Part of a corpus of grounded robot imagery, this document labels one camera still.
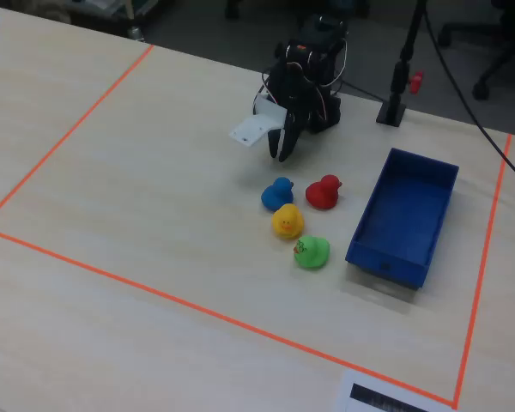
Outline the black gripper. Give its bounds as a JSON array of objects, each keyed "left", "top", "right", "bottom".
[{"left": 266, "top": 63, "right": 323, "bottom": 164}]

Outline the yellow rubber duck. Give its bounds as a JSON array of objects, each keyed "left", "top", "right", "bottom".
[{"left": 270, "top": 203, "right": 306, "bottom": 240}]

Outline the blue rubber duck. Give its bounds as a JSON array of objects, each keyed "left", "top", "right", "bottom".
[{"left": 260, "top": 176, "right": 295, "bottom": 213}]

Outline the red rubber duck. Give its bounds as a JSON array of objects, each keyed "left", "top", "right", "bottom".
[{"left": 305, "top": 173, "right": 343, "bottom": 211}]

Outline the green rubber duck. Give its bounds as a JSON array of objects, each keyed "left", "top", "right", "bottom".
[{"left": 293, "top": 235, "right": 331, "bottom": 271}]

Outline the blue plastic box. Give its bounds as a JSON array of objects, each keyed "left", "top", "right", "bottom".
[{"left": 344, "top": 147, "right": 460, "bottom": 290}]

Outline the orange tape strip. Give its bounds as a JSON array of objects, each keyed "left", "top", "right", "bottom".
[
  {"left": 0, "top": 44, "right": 155, "bottom": 227},
  {"left": 0, "top": 225, "right": 458, "bottom": 409},
  {"left": 452, "top": 132, "right": 514, "bottom": 409}
]

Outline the black office chair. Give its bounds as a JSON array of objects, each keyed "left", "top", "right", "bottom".
[{"left": 436, "top": 0, "right": 515, "bottom": 102}]

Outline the white paper with black print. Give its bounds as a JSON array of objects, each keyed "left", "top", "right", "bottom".
[{"left": 334, "top": 369, "right": 456, "bottom": 412}]

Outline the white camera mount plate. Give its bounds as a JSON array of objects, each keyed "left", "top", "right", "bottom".
[{"left": 228, "top": 94, "right": 288, "bottom": 149}]

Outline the thin servo wire bundle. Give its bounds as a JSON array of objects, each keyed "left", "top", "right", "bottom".
[{"left": 319, "top": 36, "right": 350, "bottom": 125}]

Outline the black camera stand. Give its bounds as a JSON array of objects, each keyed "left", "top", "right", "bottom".
[{"left": 375, "top": 0, "right": 430, "bottom": 128}]

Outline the long black cable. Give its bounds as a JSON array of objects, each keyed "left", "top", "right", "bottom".
[{"left": 422, "top": 3, "right": 515, "bottom": 192}]

